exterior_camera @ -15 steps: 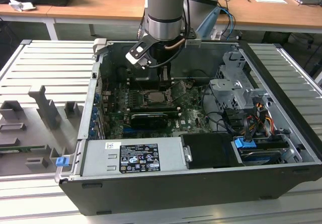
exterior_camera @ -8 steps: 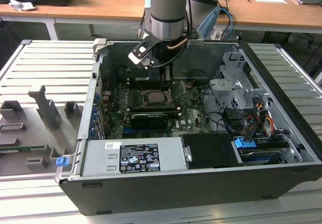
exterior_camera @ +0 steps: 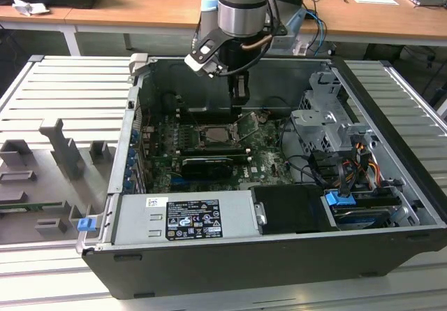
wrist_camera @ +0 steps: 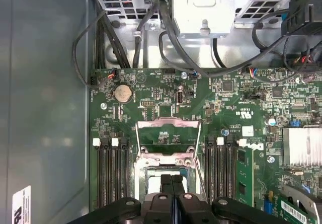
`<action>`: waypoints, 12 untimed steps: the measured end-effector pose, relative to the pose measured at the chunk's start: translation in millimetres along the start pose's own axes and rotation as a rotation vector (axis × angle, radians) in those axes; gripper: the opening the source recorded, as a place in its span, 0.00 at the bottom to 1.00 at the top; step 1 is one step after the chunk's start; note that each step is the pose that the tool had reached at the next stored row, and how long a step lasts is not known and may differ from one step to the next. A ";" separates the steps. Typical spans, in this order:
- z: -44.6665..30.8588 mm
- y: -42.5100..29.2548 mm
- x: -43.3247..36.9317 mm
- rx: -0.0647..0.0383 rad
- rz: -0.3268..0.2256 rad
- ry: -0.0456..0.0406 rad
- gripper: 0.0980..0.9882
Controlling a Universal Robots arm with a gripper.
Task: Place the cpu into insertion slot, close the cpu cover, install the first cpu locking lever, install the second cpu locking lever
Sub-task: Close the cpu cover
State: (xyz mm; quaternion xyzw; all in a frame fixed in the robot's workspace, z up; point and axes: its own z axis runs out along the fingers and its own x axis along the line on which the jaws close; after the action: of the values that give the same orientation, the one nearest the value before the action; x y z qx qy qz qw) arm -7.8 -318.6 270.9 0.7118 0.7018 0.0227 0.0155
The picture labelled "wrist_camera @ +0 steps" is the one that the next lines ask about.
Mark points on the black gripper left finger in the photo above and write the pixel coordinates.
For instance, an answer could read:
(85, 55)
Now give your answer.
(166, 183)

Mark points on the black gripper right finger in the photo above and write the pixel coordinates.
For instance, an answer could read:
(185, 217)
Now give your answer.
(177, 183)

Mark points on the square silver CPU chip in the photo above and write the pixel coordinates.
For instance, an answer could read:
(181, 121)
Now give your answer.
(153, 185)

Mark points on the silver CPU socket cover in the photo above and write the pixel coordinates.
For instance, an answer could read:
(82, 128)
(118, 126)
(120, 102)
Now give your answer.
(167, 122)

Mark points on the silver CPU locking lever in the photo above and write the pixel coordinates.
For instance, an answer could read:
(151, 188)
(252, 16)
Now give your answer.
(201, 178)

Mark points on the CPU socket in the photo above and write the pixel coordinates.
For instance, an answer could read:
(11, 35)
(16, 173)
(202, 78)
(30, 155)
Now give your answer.
(143, 168)

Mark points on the green RAM stick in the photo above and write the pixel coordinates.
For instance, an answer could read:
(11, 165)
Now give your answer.
(245, 173)

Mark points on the green motherboard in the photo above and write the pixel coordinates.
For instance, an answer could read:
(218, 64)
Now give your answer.
(213, 108)

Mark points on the round coin cell battery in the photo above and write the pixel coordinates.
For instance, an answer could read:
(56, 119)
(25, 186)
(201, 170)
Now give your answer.
(123, 93)

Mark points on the black graphics card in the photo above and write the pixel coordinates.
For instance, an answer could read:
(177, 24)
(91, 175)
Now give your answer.
(296, 209)

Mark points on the silver finned heatsink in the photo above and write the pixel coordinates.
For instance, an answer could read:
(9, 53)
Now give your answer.
(302, 146)

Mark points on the white label sticker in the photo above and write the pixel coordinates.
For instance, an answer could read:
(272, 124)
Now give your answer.
(21, 204)

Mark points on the black open PC case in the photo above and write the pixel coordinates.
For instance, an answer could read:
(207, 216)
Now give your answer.
(45, 95)

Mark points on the silver disk bay cage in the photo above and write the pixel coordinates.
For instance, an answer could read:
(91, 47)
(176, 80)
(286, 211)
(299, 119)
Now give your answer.
(203, 12)

